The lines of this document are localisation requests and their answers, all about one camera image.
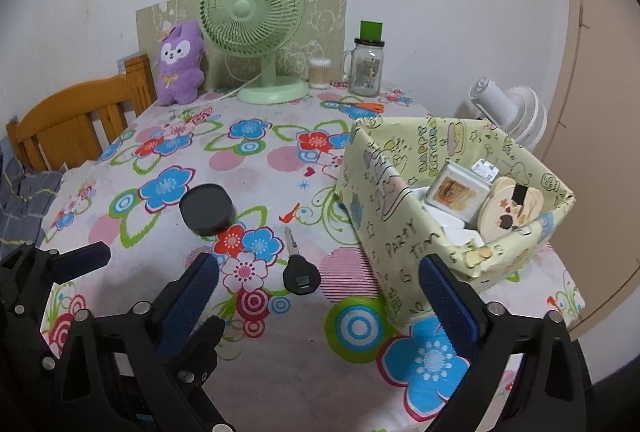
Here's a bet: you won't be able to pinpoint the orange scissors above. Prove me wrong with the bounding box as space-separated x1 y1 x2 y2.
324 101 385 118

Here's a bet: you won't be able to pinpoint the cotton swab container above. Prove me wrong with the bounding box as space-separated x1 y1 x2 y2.
307 57 332 89

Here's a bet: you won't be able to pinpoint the floral tablecloth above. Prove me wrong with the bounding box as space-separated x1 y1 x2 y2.
42 88 585 431

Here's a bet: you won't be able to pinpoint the black head key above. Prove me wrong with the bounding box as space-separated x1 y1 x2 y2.
282 227 321 296

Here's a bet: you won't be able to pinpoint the white rectangular remote box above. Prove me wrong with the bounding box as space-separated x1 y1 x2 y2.
425 162 491 224

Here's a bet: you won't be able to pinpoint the white standing fan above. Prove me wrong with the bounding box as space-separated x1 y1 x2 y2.
469 77 548 152

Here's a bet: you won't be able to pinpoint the yellow cartoon storage box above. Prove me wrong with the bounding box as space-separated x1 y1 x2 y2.
335 117 575 327

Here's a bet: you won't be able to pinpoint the white 45W charger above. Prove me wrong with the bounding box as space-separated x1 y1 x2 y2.
471 159 499 183

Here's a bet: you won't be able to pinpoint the glass jar green lid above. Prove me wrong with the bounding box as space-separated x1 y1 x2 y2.
342 21 385 97

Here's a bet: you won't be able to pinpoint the plaid grey pillow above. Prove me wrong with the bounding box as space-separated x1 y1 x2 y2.
0 158 63 257

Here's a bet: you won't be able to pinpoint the beige door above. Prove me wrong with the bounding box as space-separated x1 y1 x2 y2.
538 0 639 338

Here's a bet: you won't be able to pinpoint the purple plush bunny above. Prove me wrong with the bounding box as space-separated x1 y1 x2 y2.
155 19 205 106

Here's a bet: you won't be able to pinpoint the black round case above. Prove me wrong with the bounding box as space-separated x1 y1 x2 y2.
179 184 234 237

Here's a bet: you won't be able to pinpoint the cartoon cardboard backboard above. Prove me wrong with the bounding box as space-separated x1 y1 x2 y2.
136 0 347 90

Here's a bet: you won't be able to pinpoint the wooden bed headboard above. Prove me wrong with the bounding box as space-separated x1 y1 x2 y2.
6 54 155 172

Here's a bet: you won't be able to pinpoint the green desk fan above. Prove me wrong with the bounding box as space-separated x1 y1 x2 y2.
198 0 309 104

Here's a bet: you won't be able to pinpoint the round cream compact mirror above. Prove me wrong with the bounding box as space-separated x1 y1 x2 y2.
476 176 544 242

